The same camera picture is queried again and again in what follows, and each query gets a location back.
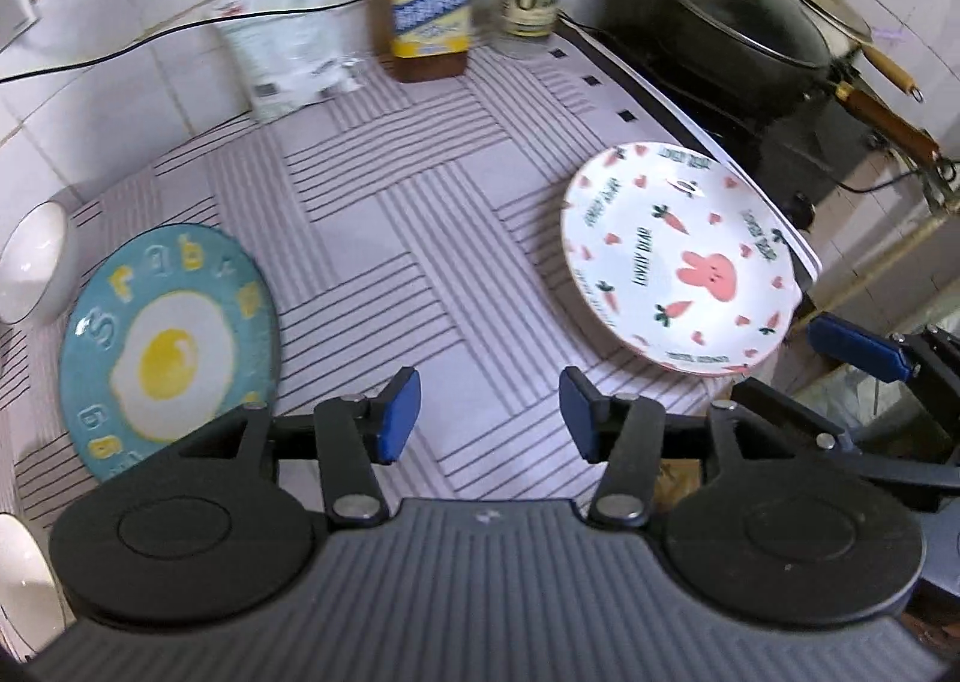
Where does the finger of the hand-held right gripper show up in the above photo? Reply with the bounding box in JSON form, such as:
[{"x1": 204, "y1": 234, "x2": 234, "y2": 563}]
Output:
[
  {"x1": 808, "y1": 313, "x2": 960, "y2": 384},
  {"x1": 731, "y1": 378, "x2": 960, "y2": 512}
]

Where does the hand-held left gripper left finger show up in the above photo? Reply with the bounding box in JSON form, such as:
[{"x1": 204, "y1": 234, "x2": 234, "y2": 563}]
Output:
[{"x1": 176, "y1": 367, "x2": 422, "y2": 529}]

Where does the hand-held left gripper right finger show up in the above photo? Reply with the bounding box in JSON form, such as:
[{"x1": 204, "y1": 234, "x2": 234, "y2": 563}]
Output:
[{"x1": 559, "y1": 367, "x2": 758, "y2": 529}]

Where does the white rabbit carrot plate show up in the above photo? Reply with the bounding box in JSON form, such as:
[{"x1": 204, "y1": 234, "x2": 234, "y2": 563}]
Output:
[{"x1": 560, "y1": 142, "x2": 800, "y2": 377}]

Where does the blue fried egg plate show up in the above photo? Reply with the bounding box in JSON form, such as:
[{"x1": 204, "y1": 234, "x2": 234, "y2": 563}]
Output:
[{"x1": 58, "y1": 224, "x2": 282, "y2": 484}]

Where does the white bowl dark rim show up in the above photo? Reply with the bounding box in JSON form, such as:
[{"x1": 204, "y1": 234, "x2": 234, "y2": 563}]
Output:
[
  {"x1": 0, "y1": 200, "x2": 72, "y2": 324},
  {"x1": 0, "y1": 513, "x2": 68, "y2": 660}
]

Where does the striped table mat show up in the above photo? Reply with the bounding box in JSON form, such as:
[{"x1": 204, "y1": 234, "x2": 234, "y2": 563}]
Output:
[{"x1": 0, "y1": 25, "x2": 822, "y2": 555}]

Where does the black gas stove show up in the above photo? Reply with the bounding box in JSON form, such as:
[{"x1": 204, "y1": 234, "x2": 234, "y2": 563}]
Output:
[{"x1": 577, "y1": 14, "x2": 886, "y2": 233}]

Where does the black wok with lid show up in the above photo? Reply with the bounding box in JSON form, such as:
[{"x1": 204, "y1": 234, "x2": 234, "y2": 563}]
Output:
[{"x1": 604, "y1": 0, "x2": 942, "y2": 165}]

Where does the white plastic bag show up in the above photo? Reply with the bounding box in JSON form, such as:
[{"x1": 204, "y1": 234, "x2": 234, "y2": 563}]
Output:
[{"x1": 210, "y1": 0, "x2": 365, "y2": 124}]

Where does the cream pot wooden handle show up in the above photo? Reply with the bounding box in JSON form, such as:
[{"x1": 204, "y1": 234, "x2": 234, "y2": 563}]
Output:
[{"x1": 780, "y1": 0, "x2": 922, "y2": 101}]

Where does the black power cable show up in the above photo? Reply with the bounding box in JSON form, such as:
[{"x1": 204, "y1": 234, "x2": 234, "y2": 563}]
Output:
[{"x1": 0, "y1": 0, "x2": 391, "y2": 84}]

